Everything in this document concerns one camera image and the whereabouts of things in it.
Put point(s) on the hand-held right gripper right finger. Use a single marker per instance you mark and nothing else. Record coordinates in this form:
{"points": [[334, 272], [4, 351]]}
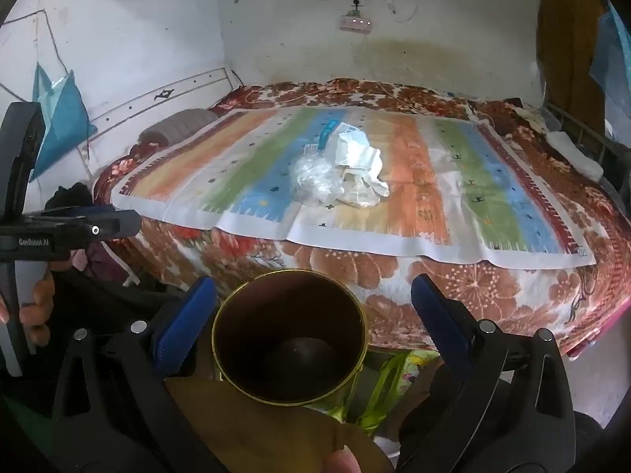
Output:
{"points": [[439, 327]]}

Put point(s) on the red floral blanket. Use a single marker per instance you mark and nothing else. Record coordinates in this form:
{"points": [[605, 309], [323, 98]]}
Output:
{"points": [[493, 295]]}

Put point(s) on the brown hanging garment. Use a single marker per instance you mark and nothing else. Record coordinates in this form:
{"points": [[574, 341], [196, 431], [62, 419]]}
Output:
{"points": [[567, 49]]}

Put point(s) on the clear plastic wrap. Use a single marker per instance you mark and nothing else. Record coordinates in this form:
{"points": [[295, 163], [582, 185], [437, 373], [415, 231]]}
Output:
{"points": [[315, 175]]}

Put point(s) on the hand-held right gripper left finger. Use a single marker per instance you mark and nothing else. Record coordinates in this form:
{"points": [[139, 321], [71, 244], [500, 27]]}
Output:
{"points": [[183, 326]]}

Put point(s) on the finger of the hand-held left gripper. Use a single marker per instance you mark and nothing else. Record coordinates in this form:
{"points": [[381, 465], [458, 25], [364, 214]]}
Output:
{"points": [[106, 226]]}

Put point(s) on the dark clothes pile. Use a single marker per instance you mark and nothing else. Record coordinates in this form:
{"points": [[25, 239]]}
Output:
{"points": [[79, 197]]}

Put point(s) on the person's left hand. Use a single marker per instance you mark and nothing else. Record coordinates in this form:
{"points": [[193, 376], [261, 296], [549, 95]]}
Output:
{"points": [[37, 300]]}

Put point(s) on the grey ribbed pillow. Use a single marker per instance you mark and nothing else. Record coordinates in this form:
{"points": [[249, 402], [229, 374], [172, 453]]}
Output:
{"points": [[180, 123]]}

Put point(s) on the gold tin can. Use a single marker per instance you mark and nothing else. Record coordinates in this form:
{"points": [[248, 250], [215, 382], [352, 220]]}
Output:
{"points": [[291, 335]]}

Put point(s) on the blue clear plastic packet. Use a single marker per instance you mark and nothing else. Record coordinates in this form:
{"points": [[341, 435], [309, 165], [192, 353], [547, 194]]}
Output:
{"points": [[326, 133]]}

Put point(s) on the striped colourful mat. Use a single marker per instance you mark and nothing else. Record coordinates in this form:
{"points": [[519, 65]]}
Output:
{"points": [[434, 192]]}

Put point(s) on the white headboard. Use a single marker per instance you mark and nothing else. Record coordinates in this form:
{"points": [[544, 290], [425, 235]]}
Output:
{"points": [[148, 96]]}

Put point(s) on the crumpled white paper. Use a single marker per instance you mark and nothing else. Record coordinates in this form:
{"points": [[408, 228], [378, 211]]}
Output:
{"points": [[357, 150]]}

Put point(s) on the metal rack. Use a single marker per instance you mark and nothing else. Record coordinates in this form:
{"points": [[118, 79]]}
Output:
{"points": [[586, 133]]}

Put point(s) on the white folded cloth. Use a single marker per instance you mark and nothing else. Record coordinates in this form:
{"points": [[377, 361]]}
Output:
{"points": [[574, 155]]}

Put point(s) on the blue printed cloth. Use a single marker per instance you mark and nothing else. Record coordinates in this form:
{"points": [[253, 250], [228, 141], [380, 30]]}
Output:
{"points": [[614, 74]]}

